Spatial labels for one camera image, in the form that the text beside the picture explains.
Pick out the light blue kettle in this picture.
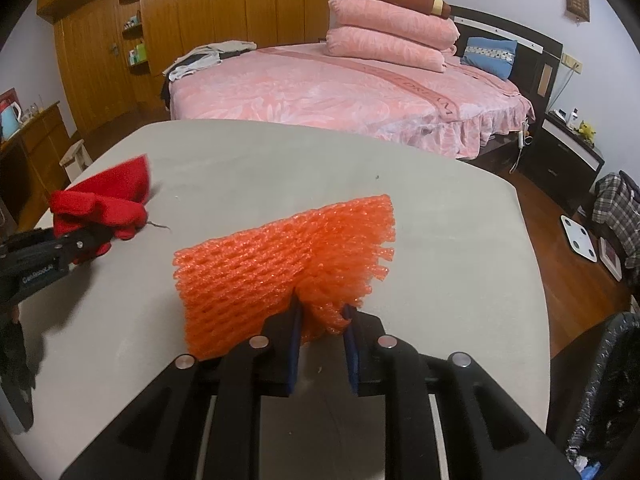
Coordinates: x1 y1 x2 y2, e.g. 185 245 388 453
0 100 23 142

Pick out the plaid clothing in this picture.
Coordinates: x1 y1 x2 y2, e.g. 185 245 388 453
591 171 640 261

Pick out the white bathroom scale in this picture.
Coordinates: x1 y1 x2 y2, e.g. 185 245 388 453
560 215 599 266

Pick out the dark cloth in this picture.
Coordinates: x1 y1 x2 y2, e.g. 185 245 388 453
0 317 37 433

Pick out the pink bed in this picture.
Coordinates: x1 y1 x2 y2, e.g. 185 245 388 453
167 42 536 161

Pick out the black trash bag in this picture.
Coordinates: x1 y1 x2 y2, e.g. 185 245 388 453
565 310 640 473

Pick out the white wooden stool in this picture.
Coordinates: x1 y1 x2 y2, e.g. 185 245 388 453
59 139 93 181

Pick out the picture frame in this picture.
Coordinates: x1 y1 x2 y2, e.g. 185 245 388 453
598 237 626 281

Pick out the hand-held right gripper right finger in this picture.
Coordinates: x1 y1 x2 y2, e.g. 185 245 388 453
343 307 581 480

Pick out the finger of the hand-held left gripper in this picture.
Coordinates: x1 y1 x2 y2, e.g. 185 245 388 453
47 224 115 266

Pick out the wooden sideboard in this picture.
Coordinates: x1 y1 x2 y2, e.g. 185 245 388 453
0 102 73 231

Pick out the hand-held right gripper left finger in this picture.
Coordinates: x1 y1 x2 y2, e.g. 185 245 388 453
59 305 304 480

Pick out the red knit glove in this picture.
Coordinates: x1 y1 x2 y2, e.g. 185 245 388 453
48 155 153 266

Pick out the black headboard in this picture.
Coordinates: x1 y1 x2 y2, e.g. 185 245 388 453
450 6 563 126

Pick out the black nightstand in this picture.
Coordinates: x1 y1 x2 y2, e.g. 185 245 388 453
520 110 606 216

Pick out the small orange foam net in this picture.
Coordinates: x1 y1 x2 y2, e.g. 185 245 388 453
172 193 397 361

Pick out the pile of clothes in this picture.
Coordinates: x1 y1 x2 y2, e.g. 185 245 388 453
161 40 258 108

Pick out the wooden wardrobe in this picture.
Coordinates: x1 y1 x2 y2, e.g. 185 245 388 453
37 0 332 133

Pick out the blue cushion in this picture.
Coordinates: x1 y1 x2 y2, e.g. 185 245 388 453
460 36 518 81

